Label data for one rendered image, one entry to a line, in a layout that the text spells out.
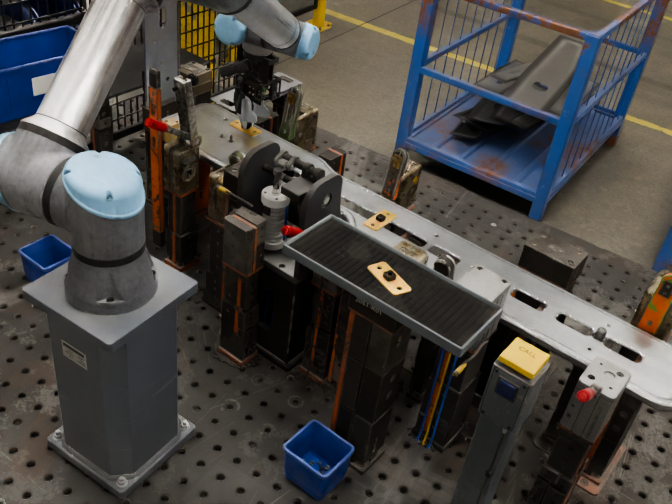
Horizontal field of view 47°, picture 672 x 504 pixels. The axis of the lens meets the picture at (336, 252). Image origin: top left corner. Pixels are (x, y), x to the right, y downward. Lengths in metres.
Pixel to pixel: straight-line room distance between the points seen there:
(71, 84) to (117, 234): 0.26
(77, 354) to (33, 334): 0.52
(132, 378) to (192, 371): 0.40
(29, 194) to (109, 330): 0.24
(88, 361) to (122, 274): 0.17
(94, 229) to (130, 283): 0.12
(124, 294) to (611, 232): 2.95
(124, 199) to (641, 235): 3.09
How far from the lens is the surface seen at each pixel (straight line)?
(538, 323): 1.57
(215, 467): 1.59
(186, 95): 1.78
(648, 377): 1.56
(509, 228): 2.38
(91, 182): 1.20
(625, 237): 3.90
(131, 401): 1.41
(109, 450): 1.51
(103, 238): 1.23
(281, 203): 1.58
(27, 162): 1.29
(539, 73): 4.03
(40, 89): 2.02
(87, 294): 1.30
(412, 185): 1.89
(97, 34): 1.35
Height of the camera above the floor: 1.97
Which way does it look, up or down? 37 degrees down
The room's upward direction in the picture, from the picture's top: 8 degrees clockwise
